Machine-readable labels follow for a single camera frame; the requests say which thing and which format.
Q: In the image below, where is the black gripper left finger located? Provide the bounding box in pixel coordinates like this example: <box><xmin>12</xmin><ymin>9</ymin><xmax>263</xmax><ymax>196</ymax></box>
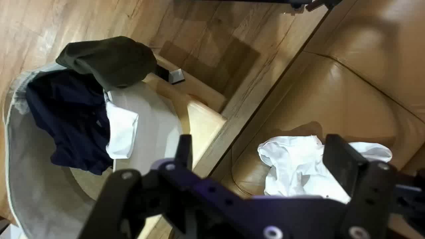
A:
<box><xmin>78</xmin><ymin>134</ymin><xmax>193</xmax><ymax>239</ymax></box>

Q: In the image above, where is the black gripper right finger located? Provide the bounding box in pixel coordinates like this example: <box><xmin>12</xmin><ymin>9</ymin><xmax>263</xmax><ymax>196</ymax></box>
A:
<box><xmin>322</xmin><ymin>132</ymin><xmax>401</xmax><ymax>239</ymax></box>

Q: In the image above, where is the white pair of shorts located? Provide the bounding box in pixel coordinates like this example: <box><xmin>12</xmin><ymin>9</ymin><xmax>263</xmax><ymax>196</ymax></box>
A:
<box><xmin>256</xmin><ymin>134</ymin><xmax>394</xmax><ymax>204</ymax></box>

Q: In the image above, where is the brown leather couch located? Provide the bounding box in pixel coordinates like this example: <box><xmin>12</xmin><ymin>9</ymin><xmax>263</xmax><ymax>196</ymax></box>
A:
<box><xmin>209</xmin><ymin>0</ymin><xmax>425</xmax><ymax>239</ymax></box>

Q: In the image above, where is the white folded garment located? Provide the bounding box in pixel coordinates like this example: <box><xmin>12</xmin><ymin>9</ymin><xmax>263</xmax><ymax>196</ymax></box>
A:
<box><xmin>103</xmin><ymin>87</ymin><xmax>140</xmax><ymax>162</ymax></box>

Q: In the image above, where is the navy blue garment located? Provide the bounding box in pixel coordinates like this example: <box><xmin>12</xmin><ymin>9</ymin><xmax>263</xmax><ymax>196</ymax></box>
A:
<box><xmin>23</xmin><ymin>70</ymin><xmax>114</xmax><ymax>176</ymax></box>

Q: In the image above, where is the light wooden side table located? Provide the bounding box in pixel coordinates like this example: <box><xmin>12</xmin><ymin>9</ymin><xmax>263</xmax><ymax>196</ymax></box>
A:
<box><xmin>140</xmin><ymin>65</ymin><xmax>228</xmax><ymax>177</ymax></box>

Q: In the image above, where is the small grey metal block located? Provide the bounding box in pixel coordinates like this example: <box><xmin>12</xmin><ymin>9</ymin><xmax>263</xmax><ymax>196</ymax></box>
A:
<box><xmin>154</xmin><ymin>65</ymin><xmax>187</xmax><ymax>86</ymax></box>

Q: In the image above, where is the dark green garment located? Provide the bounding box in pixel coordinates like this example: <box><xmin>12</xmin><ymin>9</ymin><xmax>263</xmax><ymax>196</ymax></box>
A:
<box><xmin>54</xmin><ymin>35</ymin><xmax>159</xmax><ymax>90</ymax></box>

